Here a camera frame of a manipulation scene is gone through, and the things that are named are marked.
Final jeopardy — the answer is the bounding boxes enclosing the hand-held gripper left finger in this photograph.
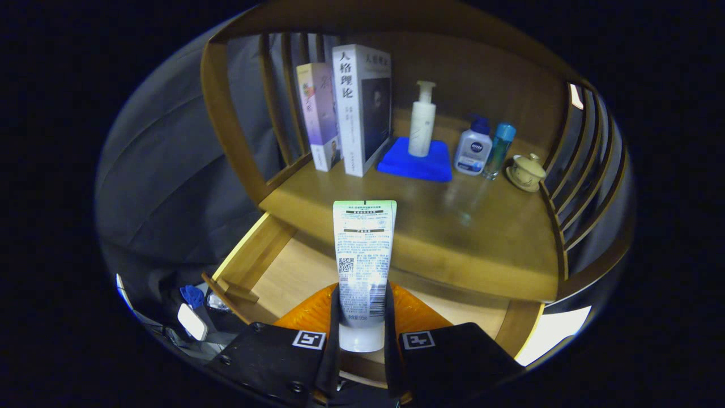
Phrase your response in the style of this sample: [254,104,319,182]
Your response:
[204,282,342,406]

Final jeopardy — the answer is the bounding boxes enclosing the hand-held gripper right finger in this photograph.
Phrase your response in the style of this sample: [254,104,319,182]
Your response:
[384,282,524,406]

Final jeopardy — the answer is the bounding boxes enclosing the brown wooden drawer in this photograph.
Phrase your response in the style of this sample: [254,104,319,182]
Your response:
[201,211,544,392]

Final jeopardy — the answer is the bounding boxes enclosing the white squeeze tube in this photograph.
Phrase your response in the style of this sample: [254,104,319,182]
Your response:
[332,199,398,353]

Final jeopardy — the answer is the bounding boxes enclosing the wooden countertop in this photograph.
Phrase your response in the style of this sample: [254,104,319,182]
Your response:
[258,108,561,303]

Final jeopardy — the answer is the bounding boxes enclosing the brown wooden cabinet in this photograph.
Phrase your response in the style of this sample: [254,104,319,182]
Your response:
[200,0,635,304]

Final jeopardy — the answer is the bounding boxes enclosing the white flat device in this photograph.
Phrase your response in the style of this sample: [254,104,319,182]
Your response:
[177,303,209,342]

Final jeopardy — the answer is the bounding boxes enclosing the small blue object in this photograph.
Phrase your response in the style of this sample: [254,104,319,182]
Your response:
[180,284,206,311]

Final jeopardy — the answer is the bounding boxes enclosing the white flat board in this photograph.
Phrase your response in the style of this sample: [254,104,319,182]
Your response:
[514,305,592,367]

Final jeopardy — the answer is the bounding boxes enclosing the blue folded cloth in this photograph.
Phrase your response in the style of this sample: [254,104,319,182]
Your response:
[377,137,454,183]

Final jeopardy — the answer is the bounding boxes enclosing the white bottle with blue cap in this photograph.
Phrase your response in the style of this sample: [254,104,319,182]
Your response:
[454,116,493,176]

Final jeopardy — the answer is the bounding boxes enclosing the lidded ceramic teacup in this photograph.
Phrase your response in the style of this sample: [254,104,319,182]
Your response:
[506,153,547,193]

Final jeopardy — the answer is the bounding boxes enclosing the slim teal bottle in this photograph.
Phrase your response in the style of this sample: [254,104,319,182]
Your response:
[483,122,517,181]

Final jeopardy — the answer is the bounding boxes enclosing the white pump bottle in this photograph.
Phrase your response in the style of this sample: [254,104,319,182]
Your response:
[408,80,437,158]

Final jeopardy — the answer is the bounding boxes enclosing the purple book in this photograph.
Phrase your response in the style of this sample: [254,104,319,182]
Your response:
[296,62,342,172]

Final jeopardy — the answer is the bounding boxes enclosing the thick white book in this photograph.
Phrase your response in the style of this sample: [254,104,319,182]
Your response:
[332,44,393,178]

